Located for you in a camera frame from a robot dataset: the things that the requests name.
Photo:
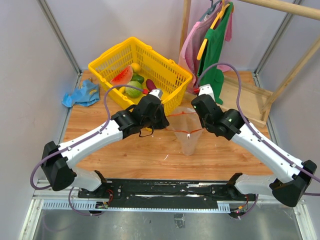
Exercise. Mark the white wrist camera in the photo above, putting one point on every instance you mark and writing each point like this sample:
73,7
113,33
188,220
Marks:
205,92
158,93

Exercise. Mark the wooden clothes rack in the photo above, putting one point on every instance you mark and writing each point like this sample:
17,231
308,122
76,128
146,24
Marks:
257,101

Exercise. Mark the yellow plastic basket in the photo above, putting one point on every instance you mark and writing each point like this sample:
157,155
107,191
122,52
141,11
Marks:
168,76

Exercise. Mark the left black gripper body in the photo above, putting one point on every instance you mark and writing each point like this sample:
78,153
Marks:
157,121

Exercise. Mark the purple eggplant toy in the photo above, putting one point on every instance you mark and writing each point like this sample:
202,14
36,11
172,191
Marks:
150,85

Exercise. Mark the green cabbage toy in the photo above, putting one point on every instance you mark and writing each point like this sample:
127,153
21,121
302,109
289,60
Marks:
134,90

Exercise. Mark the yellow lemon toy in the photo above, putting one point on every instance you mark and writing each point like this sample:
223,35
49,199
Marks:
135,67

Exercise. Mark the pink shirt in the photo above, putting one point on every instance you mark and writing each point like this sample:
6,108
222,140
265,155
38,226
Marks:
188,54

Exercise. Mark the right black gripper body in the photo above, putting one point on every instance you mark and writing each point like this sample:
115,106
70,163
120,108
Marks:
206,125

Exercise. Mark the blue cloth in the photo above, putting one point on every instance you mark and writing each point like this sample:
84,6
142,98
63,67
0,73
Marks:
86,95

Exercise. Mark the grey clothes hanger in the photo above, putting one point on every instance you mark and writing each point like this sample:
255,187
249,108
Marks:
210,10

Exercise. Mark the clear zip top bag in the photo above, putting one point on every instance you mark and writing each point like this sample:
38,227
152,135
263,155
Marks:
185,124

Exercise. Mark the watermelon slice toy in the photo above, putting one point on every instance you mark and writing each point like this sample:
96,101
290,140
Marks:
123,77

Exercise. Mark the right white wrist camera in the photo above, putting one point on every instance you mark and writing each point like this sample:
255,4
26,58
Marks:
205,92

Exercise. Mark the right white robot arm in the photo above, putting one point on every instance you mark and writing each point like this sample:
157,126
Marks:
290,176

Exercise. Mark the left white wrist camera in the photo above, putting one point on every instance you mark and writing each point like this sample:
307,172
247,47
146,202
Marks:
158,93

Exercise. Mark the green shirt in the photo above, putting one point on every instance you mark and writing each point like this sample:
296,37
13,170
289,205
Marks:
210,52

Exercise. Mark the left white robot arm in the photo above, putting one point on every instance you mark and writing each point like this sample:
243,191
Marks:
61,160

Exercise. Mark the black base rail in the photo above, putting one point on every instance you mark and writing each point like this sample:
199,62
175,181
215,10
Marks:
166,195

